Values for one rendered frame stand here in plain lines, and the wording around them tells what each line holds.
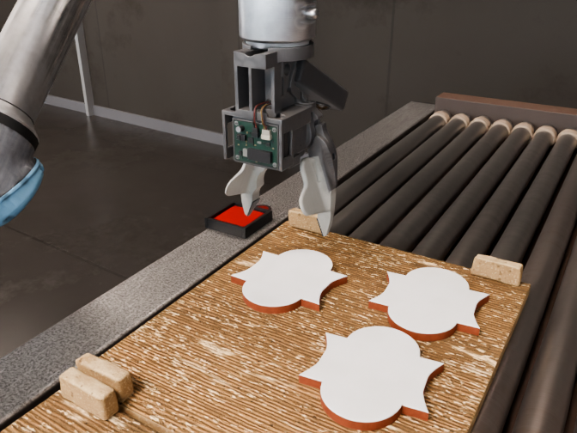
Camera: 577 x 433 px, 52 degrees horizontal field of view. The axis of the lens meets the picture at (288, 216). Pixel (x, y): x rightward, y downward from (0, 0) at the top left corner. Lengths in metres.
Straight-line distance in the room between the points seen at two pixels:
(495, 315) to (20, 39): 0.69
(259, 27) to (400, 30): 2.76
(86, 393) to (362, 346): 0.27
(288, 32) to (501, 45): 2.60
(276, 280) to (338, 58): 2.86
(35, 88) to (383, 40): 2.67
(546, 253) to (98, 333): 0.60
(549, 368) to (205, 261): 0.45
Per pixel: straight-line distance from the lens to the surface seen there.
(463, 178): 1.16
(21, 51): 0.87
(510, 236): 0.93
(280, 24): 0.57
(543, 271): 0.86
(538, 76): 3.12
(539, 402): 0.64
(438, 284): 0.73
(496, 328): 0.69
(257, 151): 0.59
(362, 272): 0.76
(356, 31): 3.43
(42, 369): 0.68
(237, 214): 0.93
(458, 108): 1.58
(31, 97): 0.86
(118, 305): 0.76
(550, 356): 0.70
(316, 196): 0.63
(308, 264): 0.75
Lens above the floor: 1.32
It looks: 25 degrees down
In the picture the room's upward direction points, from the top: straight up
